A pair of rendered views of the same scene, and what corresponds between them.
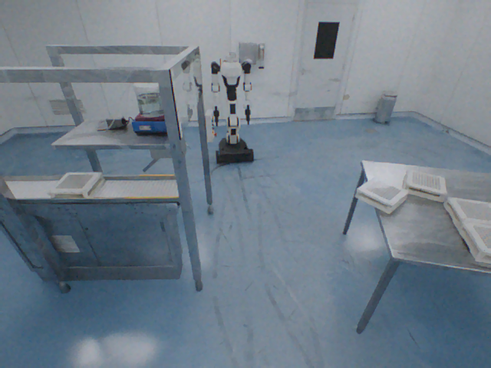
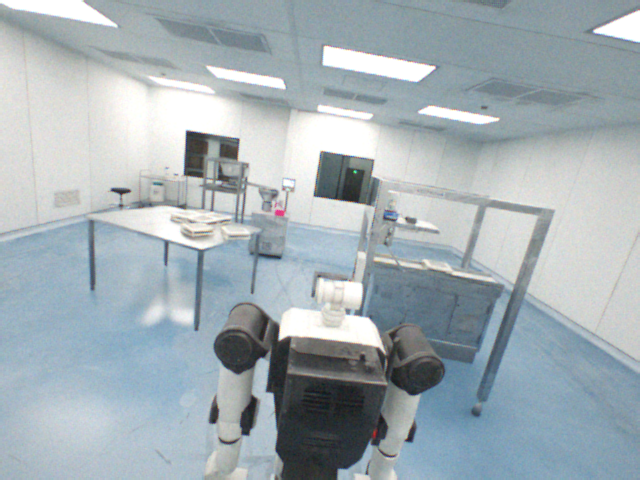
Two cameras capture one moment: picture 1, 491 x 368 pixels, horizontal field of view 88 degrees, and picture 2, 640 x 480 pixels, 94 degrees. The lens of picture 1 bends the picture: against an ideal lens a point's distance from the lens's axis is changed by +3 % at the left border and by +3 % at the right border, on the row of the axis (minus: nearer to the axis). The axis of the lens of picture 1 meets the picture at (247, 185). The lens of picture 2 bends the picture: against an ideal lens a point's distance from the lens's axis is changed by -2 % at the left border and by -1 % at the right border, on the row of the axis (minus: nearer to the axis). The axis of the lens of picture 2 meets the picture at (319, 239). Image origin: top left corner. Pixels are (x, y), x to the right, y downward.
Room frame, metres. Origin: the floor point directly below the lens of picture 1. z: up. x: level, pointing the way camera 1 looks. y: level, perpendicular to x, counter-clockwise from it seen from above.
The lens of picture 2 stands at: (4.39, 0.24, 1.76)
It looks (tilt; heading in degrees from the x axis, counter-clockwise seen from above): 14 degrees down; 185
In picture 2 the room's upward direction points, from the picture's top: 9 degrees clockwise
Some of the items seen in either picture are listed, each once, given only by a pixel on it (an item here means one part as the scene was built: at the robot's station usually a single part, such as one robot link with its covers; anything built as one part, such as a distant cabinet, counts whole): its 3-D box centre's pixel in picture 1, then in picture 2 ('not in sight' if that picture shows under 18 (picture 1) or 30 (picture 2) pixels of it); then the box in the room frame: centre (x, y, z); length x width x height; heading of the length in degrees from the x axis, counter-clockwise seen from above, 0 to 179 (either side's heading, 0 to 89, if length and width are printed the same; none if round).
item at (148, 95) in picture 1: (149, 96); (389, 199); (1.47, 0.56, 1.52); 0.15 x 0.15 x 0.19
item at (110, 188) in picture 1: (87, 193); (430, 272); (1.42, 1.12, 0.87); 1.35 x 0.25 x 0.05; 92
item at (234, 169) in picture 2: not in sight; (236, 202); (-1.17, -1.98, 0.75); 1.43 x 1.06 x 1.50; 99
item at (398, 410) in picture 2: (215, 82); (395, 409); (3.66, 0.46, 1.12); 0.13 x 0.12 x 0.22; 98
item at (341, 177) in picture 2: not in sight; (343, 178); (-3.50, -0.14, 1.43); 1.38 x 0.01 x 1.16; 99
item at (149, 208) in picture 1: (88, 197); (429, 275); (1.42, 1.12, 0.83); 1.30 x 0.29 x 0.10; 92
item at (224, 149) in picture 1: (232, 143); not in sight; (3.72, 0.25, 0.19); 0.64 x 0.52 x 0.33; 9
